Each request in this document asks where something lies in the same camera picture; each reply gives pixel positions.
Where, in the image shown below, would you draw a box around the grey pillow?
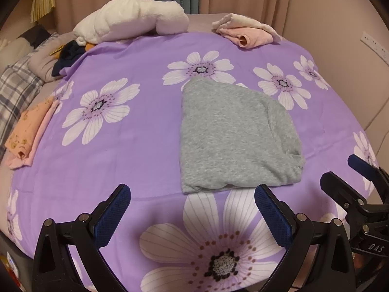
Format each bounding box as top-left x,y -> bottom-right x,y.
27,33 -> 76,82

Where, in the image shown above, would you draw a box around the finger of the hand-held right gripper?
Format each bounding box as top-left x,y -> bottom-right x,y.
320,172 -> 370,216
348,155 -> 389,196

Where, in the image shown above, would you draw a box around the folded orange patterned clothes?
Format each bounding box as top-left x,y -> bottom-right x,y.
4,97 -> 61,169

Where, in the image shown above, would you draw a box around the grey printed sweatshirt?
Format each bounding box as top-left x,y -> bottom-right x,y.
179,77 -> 306,193

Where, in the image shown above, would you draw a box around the white plush blanket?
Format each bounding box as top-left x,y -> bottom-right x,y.
73,0 -> 189,45

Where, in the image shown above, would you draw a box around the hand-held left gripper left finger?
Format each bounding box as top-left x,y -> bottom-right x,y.
32,184 -> 132,292

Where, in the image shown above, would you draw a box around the yellow tassel hanging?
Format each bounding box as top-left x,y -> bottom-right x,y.
31,0 -> 57,23

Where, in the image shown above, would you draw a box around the white wall power strip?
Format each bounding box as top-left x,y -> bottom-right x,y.
360,31 -> 389,57

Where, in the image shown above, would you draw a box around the purple floral blanket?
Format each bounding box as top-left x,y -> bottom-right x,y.
6,32 -> 380,292

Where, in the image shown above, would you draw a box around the beige pillow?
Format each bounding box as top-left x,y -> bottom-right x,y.
0,38 -> 35,73

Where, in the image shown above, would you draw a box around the dark navy cloth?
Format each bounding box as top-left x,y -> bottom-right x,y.
52,41 -> 88,76

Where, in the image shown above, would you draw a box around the folded pink garment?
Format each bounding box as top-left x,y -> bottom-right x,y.
212,13 -> 283,48

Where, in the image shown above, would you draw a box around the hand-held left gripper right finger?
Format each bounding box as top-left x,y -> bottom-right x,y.
255,184 -> 356,292

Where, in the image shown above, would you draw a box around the plaid pillow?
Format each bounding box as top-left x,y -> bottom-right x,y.
0,58 -> 46,159

